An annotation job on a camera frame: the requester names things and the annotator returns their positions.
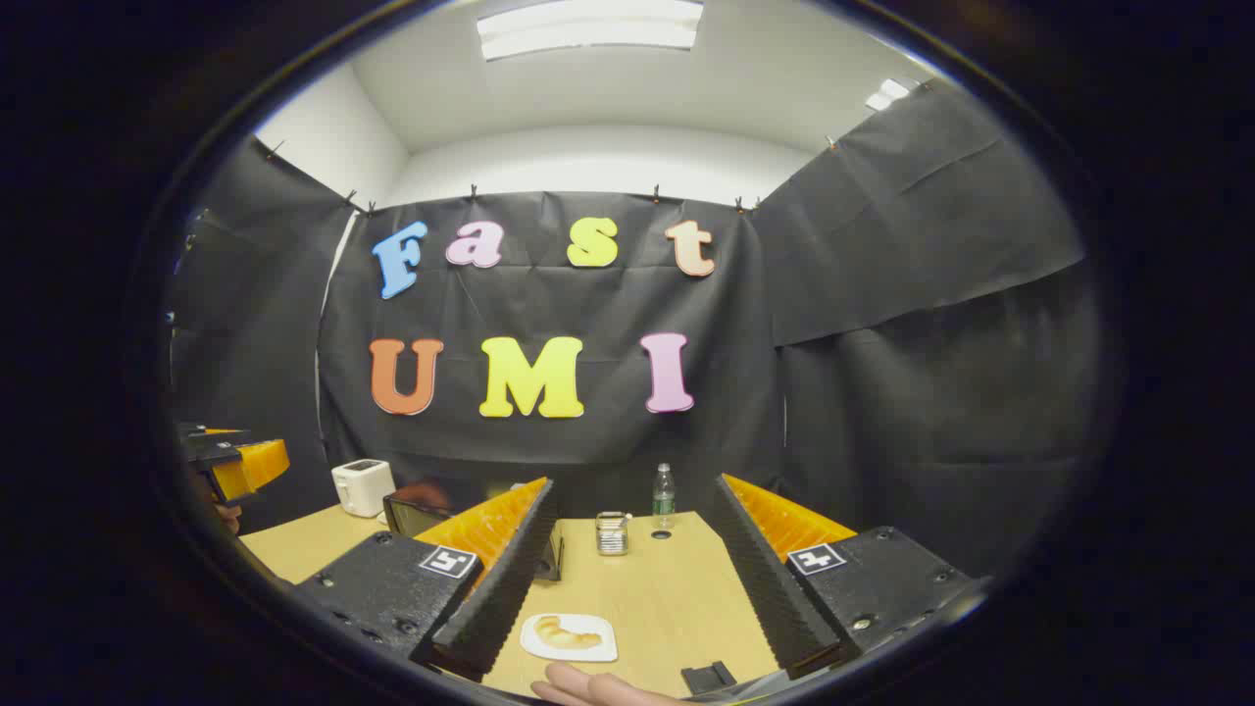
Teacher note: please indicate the small ceiling light panel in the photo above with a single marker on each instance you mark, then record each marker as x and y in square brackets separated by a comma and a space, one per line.
[887, 95]

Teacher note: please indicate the black electric oven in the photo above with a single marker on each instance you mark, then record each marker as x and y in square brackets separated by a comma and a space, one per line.
[412, 512]

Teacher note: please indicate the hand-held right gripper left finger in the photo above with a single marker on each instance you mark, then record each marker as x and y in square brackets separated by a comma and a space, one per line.
[500, 588]

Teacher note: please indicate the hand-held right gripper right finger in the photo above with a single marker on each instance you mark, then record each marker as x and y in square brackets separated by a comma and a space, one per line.
[760, 579]

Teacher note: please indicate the long ceiling light panel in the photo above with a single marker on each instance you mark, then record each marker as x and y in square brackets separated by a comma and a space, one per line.
[588, 27]

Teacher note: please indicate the white square plate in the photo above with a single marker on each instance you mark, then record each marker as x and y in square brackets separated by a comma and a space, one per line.
[598, 649]

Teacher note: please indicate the white toaster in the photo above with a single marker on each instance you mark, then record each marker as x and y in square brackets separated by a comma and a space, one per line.
[363, 487]

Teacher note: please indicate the clear plastic water bottle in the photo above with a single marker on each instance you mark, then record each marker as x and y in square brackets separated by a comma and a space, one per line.
[664, 500]

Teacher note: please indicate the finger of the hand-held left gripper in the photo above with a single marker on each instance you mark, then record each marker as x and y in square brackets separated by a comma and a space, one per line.
[260, 466]
[211, 443]

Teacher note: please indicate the black backdrop cloth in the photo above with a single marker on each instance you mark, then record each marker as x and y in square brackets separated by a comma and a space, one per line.
[588, 294]

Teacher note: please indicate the metal cutlery holder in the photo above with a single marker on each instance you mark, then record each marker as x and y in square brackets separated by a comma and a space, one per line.
[613, 534]

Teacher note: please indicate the golden croissant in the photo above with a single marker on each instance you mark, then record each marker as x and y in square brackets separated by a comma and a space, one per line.
[567, 637]

